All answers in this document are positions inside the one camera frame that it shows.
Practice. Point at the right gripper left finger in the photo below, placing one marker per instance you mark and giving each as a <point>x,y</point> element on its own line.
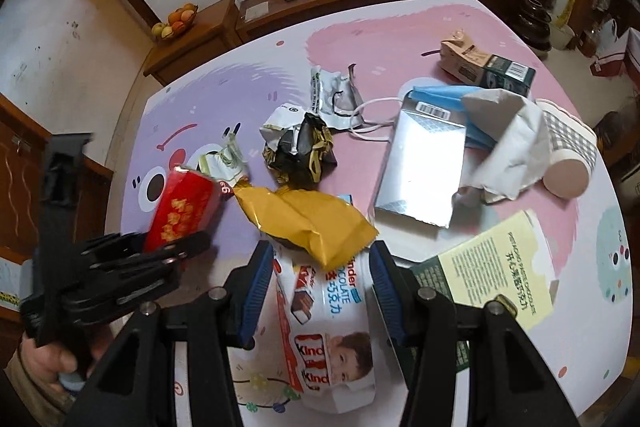
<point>224,317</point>

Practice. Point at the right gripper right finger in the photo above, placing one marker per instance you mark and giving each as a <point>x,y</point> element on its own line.
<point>422,326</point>

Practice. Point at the white Kinder chocolate wrapper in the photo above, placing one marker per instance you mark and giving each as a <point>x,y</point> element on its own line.
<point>325,332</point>

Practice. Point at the pistachio chocolate paper box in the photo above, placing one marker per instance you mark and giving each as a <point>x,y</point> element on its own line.
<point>511,260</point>

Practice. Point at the red cigarette box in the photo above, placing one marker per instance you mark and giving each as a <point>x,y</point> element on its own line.
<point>187,205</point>

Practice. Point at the yellow foil snack wrapper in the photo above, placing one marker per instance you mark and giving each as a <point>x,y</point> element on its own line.
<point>330,230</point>

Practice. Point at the silver cardboard box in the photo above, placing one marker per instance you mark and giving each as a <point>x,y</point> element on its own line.
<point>423,164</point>

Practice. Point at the checkered paper cup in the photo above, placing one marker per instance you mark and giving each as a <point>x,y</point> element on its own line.
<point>573,152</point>

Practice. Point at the person's left hand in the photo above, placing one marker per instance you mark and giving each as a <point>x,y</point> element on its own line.
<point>47,363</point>

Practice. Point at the green white crumpled wrapper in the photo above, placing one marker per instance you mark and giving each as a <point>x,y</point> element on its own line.
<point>225,163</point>

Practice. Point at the black gold crumpled wrapper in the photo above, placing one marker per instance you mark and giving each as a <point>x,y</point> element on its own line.
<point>302,155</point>

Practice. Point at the crumpled white paper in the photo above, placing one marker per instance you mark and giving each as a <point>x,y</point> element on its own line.
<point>521,154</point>

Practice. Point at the blue face mask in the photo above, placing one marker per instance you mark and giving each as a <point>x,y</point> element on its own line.
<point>450,98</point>

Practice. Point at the silver torn foil wrapper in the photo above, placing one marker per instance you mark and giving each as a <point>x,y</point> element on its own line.
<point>335,99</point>

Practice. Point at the bowl of fruit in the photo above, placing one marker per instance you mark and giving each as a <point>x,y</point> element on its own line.
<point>177,23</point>

